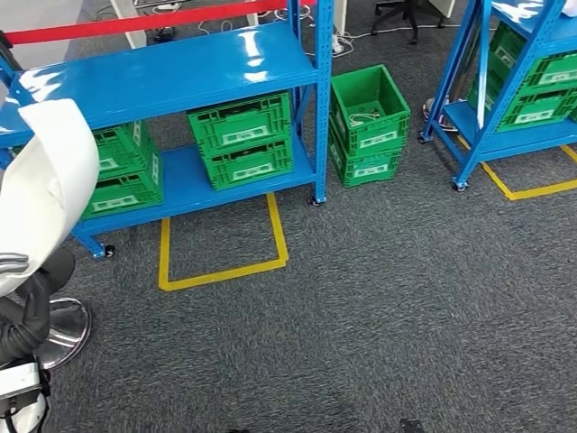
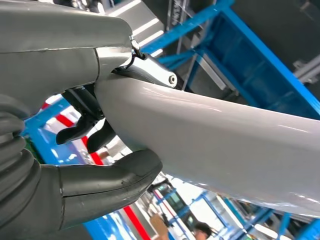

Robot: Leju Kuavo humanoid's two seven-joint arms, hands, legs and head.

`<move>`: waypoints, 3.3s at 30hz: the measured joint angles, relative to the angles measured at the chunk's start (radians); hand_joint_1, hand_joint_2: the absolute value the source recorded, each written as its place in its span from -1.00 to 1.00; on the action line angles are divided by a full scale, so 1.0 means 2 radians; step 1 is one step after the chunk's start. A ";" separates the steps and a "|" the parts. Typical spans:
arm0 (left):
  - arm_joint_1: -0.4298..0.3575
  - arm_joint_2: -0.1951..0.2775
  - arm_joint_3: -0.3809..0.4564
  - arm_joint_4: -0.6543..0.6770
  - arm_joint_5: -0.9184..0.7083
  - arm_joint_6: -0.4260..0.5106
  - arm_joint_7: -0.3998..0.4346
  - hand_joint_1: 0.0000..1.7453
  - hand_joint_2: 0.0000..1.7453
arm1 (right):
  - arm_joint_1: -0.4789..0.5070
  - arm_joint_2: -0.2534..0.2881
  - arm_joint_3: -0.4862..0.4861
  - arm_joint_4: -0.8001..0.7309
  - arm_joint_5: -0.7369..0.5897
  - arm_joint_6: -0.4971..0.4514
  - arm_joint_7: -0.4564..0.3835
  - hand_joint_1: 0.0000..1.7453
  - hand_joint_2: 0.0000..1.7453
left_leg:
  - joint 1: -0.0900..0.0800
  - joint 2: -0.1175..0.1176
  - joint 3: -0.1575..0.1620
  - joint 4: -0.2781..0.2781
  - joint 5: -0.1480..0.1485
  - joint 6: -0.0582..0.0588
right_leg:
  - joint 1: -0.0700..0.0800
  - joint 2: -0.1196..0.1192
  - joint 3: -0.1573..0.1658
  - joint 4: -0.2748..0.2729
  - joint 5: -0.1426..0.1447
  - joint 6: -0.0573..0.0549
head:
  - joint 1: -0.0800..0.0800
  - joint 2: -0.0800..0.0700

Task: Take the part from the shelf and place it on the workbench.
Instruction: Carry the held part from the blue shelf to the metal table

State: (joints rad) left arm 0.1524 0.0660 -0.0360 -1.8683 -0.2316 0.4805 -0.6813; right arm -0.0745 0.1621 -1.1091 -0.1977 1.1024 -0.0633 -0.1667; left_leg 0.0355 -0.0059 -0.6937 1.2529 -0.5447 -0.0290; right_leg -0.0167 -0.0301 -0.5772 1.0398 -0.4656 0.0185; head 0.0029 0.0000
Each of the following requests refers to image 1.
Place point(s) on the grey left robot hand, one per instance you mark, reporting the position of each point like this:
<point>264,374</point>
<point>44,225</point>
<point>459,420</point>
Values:
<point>56,272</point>

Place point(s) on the white plastic car part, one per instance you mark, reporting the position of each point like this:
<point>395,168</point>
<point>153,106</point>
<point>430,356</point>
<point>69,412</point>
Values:
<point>45,191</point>

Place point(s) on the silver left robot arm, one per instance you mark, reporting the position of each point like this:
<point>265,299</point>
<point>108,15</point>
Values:
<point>13,337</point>

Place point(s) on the blue metal shelf rack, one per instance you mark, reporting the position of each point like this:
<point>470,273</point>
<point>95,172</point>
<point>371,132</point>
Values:
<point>509,143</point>
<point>180,71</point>

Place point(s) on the red barrier tape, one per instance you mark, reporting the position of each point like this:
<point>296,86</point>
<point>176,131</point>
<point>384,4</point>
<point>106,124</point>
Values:
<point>135,24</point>

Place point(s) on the yellow floor tape outline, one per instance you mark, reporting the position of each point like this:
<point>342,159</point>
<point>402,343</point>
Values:
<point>532,192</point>
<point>277,227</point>

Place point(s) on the white power strip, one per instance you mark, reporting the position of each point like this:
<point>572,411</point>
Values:
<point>337,45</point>

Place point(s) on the black right robot foot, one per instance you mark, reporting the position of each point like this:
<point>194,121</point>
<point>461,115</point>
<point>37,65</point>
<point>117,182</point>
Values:
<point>411,427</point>

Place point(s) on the silver round hubcap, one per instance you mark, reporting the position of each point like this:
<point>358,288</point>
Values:
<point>434,113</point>

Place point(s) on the black office chair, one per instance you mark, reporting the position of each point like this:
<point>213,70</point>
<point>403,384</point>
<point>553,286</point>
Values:
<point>412,24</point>

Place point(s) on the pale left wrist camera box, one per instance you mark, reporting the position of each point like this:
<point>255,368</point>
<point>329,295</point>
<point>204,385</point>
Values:
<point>18,382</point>

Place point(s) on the black barrier post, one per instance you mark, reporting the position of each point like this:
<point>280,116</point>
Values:
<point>4,46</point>

